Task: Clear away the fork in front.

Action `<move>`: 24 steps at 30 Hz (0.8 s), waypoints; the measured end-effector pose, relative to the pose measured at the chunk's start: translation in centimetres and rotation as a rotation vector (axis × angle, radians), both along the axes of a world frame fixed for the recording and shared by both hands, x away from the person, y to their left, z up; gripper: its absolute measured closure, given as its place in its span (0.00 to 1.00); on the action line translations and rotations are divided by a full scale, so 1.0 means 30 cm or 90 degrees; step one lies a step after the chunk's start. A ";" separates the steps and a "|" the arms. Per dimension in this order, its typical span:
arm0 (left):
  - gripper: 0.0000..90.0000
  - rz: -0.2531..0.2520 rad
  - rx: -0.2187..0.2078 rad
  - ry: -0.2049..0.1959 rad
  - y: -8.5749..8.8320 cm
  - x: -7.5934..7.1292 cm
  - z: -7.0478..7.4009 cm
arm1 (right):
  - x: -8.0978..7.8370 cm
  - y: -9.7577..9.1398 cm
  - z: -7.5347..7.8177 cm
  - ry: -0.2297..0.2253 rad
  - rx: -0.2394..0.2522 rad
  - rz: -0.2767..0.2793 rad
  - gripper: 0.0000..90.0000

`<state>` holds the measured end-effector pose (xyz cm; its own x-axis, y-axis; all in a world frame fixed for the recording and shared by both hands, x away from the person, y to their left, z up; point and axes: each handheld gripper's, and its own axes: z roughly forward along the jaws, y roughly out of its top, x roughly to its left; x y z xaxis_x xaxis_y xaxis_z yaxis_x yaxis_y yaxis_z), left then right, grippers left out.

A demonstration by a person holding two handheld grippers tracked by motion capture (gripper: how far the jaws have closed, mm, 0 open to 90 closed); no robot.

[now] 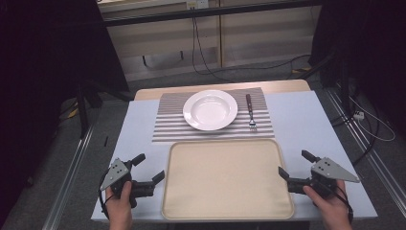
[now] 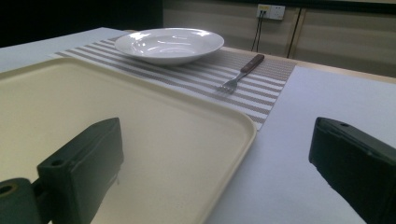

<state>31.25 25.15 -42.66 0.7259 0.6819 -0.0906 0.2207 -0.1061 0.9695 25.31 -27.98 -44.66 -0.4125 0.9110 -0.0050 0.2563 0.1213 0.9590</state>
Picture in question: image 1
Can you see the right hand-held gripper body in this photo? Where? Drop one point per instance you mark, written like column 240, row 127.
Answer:
column 328, row 171

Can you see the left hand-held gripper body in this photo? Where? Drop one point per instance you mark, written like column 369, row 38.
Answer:
column 118, row 174

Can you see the person's left hand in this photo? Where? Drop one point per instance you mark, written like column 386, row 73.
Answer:
column 120, row 212

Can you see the person's right hand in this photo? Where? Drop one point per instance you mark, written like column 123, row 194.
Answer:
column 335, row 211

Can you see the small black floor object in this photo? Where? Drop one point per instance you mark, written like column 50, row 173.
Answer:
column 105, row 141

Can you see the grey striped placemat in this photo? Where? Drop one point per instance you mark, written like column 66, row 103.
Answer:
column 169, row 127

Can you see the beige tray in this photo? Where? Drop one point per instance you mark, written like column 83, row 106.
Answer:
column 226, row 182

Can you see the white plug adapter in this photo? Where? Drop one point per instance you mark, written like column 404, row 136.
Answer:
column 358, row 115

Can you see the yellow floor tape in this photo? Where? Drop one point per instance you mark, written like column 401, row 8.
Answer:
column 301, row 70
column 73, row 113

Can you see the black metal stand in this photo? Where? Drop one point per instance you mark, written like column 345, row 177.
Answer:
column 83, row 105
column 343, row 83

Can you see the white deep plate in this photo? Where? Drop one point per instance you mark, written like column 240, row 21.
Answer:
column 210, row 110

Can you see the light wooden cabinet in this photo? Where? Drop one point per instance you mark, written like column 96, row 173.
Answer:
column 166, row 41

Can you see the dark curtain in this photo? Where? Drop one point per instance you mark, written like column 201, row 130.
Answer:
column 41, row 80
column 373, row 48

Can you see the aluminium floor rail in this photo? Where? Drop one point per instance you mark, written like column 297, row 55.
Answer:
column 68, row 182
column 367, row 150

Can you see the white wall socket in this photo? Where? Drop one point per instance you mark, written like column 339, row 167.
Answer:
column 197, row 4

